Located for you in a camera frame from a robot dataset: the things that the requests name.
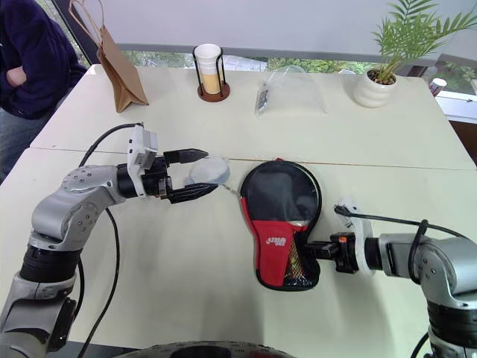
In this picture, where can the bystander bare hand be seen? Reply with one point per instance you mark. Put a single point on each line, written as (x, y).
(15, 77)

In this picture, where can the dark card in plastic bag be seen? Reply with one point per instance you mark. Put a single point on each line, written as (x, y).
(263, 97)

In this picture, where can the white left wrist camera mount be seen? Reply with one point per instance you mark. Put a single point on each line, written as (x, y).
(138, 143)

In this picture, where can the person in dark blue jacket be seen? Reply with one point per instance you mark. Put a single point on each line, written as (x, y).
(33, 56)

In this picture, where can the red white can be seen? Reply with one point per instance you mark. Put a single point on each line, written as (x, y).
(437, 86)

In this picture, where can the cup stack in holder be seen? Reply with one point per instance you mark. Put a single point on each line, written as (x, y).
(213, 96)

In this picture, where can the green plant in white pot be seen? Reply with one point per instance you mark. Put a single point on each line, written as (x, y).
(374, 89)

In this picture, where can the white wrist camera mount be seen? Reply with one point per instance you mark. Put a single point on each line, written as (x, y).
(359, 227)
(138, 143)

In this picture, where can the yellow paper cup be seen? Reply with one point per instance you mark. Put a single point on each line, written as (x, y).
(211, 83)

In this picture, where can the red black paddle case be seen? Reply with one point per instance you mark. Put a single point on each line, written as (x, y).
(272, 242)

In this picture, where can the white paper cup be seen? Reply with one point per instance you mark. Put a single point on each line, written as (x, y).
(207, 57)

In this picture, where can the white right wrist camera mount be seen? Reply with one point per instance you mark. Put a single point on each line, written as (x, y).
(359, 227)

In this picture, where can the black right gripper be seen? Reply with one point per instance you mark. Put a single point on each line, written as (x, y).
(344, 253)

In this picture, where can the brown paper bag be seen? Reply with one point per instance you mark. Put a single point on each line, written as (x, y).
(124, 78)

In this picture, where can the black table tennis paddle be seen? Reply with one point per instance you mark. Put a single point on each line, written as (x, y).
(283, 190)

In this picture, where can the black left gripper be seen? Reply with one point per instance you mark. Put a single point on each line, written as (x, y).
(154, 179)

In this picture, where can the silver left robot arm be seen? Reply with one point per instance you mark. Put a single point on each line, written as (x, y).
(85, 179)

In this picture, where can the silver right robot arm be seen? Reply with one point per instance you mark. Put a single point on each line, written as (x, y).
(447, 257)

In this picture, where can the clear plastic bag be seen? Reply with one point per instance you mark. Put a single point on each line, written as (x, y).
(298, 93)

